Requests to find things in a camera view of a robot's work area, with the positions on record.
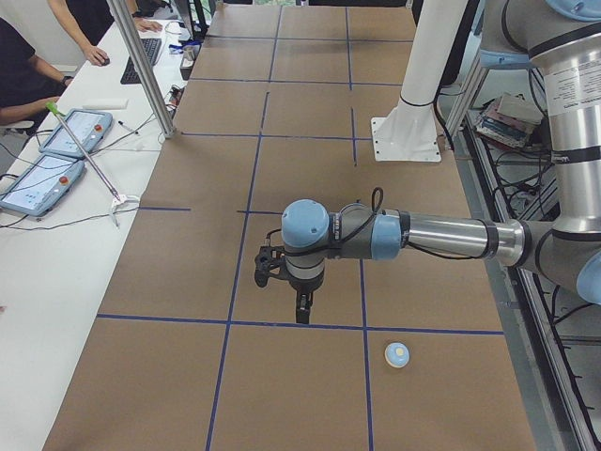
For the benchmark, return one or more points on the person in black shirt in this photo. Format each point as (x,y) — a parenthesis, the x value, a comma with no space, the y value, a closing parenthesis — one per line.
(28,81)

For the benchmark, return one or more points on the blue white round bell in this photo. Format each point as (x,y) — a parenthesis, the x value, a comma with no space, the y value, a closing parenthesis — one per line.
(397,355)

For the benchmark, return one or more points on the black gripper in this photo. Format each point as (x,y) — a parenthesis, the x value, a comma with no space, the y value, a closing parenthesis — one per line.
(304,286)

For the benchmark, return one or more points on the white pedestal column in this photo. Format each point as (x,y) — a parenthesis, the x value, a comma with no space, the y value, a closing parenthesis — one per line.
(409,132)

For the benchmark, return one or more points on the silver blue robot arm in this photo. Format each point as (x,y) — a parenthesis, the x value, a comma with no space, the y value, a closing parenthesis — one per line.
(562,39)

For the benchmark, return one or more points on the upper teach pendant tablet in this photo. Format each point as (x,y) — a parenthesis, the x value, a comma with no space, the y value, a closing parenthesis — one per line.
(89,126)

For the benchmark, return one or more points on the teach pendant tablet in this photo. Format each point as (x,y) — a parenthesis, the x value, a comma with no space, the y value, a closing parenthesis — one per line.
(89,126)
(42,185)

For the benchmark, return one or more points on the long metal grabber stick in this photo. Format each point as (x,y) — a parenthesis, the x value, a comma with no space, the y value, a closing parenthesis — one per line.
(118,199)

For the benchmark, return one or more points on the standing person at keyboard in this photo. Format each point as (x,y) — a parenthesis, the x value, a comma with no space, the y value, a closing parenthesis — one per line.
(86,22)

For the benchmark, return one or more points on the lower teach pendant tablet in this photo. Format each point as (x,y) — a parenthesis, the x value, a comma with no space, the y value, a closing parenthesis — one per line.
(42,185)

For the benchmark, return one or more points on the stack of books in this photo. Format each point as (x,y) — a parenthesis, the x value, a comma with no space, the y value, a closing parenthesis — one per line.
(509,120)

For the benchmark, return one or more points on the aluminium frame post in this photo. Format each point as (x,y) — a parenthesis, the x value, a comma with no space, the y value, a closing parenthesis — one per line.
(129,33)

